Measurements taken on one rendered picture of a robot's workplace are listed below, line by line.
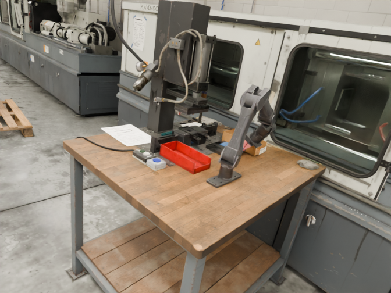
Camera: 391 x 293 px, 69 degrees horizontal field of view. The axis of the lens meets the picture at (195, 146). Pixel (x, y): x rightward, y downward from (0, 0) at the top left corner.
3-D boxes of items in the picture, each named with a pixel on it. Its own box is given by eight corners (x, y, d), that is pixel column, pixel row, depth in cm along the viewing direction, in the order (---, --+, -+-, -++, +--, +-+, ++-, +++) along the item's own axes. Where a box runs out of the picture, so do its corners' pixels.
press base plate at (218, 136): (169, 171, 139) (170, 166, 138) (113, 136, 169) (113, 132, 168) (243, 147, 186) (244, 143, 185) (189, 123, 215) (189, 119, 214)
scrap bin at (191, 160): (193, 174, 134) (195, 163, 132) (159, 154, 149) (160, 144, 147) (209, 168, 143) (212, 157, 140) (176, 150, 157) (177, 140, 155)
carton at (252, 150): (253, 157, 167) (256, 145, 164) (220, 142, 182) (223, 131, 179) (265, 153, 176) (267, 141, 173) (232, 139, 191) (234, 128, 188)
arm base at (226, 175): (208, 166, 127) (220, 172, 122) (234, 156, 141) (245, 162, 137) (205, 181, 130) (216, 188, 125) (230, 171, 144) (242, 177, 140)
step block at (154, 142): (153, 153, 149) (155, 138, 146) (149, 151, 151) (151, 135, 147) (162, 151, 153) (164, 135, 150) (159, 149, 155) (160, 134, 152)
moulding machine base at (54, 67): (-6, 57, 779) (-11, 18, 742) (35, 59, 848) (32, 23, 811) (77, 120, 430) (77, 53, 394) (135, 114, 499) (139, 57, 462)
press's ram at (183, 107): (187, 120, 152) (195, 63, 141) (156, 107, 167) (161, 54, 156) (209, 117, 165) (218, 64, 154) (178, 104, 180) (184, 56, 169)
